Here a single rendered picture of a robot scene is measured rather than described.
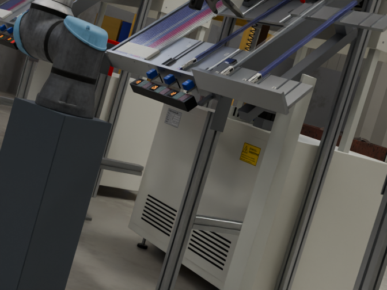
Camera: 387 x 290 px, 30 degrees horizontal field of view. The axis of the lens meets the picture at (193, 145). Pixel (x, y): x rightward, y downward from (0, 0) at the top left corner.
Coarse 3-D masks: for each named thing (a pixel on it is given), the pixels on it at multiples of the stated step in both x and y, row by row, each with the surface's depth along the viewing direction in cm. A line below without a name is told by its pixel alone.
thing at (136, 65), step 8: (112, 56) 268; (120, 56) 261; (128, 56) 256; (112, 64) 272; (120, 64) 266; (128, 64) 260; (136, 64) 254; (144, 64) 248; (152, 64) 243; (160, 64) 240; (136, 72) 258; (144, 72) 252; (160, 72) 241; (168, 72) 236; (176, 72) 231; (184, 72) 227; (160, 80) 245; (184, 80) 230; (192, 80) 225
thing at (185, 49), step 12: (168, 48) 255; (180, 48) 251; (192, 48) 247; (204, 48) 244; (228, 48) 237; (156, 60) 250; (168, 60) 245; (180, 60) 242; (204, 60) 235; (216, 60) 232
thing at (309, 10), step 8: (320, 0) 220; (312, 8) 218; (304, 16) 216; (288, 24) 213; (280, 32) 211; (264, 40) 209; (272, 40) 210; (256, 48) 207; (248, 56) 205; (232, 64) 203; (240, 64) 204
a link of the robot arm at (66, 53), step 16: (48, 32) 181; (64, 32) 178; (80, 32) 176; (96, 32) 177; (48, 48) 180; (64, 48) 177; (80, 48) 176; (96, 48) 177; (64, 64) 177; (80, 64) 177; (96, 64) 179
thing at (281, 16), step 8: (264, 0) 261; (272, 0) 259; (280, 0) 256; (296, 0) 251; (328, 0) 241; (240, 8) 263; (248, 8) 260; (256, 8) 258; (264, 8) 255; (280, 8) 250; (288, 8) 247; (296, 8) 245; (232, 16) 261; (248, 16) 254; (256, 16) 251; (272, 16) 246; (280, 16) 244; (288, 16) 241; (264, 24) 255; (272, 24) 251; (280, 24) 240
